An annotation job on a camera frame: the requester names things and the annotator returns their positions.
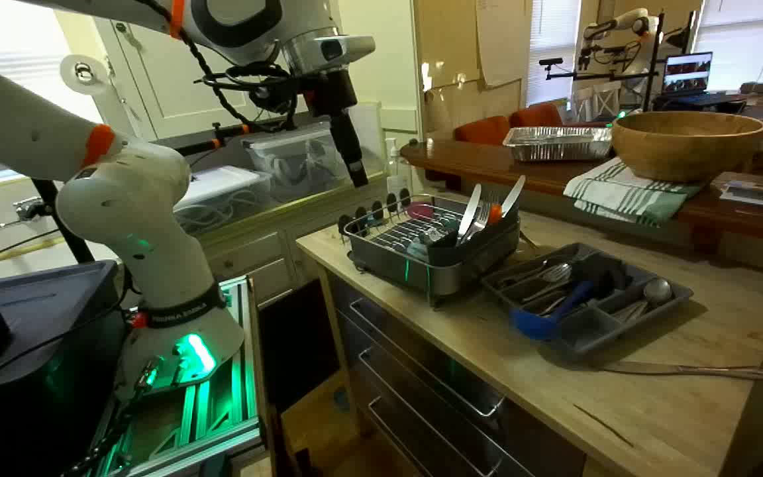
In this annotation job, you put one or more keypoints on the clear plastic bottle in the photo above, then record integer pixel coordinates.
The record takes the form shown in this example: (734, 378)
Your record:
(401, 167)

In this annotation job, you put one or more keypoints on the black tripod pole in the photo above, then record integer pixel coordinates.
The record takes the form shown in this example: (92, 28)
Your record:
(65, 225)

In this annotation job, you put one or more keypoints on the black camera boom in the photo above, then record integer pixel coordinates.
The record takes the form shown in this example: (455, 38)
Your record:
(216, 135)

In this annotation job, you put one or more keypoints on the silver table knife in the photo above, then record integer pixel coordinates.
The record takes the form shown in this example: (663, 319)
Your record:
(469, 213)

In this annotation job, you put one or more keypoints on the green striped dish towel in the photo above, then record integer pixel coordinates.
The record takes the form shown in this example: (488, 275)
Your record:
(628, 199)

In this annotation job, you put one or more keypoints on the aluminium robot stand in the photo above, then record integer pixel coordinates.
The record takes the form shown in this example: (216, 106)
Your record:
(212, 415)

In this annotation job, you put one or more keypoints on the cream drawer cabinet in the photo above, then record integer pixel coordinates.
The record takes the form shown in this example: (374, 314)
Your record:
(251, 254)

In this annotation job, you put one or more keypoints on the grey dish rack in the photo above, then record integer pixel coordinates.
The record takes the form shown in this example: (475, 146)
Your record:
(399, 266)

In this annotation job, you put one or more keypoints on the beige hanging paper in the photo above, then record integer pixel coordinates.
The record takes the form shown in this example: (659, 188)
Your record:
(503, 44)

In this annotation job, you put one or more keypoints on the open laptop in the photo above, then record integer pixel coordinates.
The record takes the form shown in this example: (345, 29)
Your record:
(688, 71)

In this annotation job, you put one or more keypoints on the grey cutlery tray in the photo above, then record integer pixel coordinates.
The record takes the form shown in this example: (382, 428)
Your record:
(595, 340)

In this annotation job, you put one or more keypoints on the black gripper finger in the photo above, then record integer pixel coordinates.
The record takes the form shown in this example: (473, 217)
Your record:
(358, 167)

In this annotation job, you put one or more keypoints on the orange utensil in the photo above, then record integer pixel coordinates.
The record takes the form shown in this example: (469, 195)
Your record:
(496, 213)

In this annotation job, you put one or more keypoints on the clear plastic storage bin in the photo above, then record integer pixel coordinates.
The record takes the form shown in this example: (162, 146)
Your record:
(297, 162)

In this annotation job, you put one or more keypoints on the large metal spoon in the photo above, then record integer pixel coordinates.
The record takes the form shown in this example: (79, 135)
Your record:
(659, 291)

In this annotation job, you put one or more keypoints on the white lidded storage bin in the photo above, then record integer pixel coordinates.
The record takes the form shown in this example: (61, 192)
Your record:
(223, 195)

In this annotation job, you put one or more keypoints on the black computer box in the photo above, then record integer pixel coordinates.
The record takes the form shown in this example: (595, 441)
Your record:
(38, 372)

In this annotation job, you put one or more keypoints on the stack of papers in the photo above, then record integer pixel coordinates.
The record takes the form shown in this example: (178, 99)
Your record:
(762, 192)

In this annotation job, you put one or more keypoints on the white round wall fixture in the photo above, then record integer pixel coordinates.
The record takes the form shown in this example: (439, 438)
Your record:
(84, 71)

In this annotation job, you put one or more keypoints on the black equipment stand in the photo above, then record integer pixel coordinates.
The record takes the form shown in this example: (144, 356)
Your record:
(651, 61)

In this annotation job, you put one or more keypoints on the aluminium foil tray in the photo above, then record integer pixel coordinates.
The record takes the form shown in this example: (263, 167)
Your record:
(557, 144)

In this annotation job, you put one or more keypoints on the large wooden bowl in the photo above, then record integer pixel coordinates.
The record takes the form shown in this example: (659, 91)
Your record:
(691, 146)

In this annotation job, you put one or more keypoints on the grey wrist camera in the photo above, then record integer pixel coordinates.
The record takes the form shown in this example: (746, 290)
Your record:
(329, 53)

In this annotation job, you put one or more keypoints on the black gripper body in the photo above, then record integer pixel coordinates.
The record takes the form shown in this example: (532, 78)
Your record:
(332, 94)

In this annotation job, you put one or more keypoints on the dark wooden table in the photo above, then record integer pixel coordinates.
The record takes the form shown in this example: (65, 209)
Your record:
(488, 167)

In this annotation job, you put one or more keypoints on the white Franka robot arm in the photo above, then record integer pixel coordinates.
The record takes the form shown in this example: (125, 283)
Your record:
(12, 114)

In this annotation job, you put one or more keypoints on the blue plastic serving spoon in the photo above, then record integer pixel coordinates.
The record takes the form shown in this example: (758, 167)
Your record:
(532, 325)

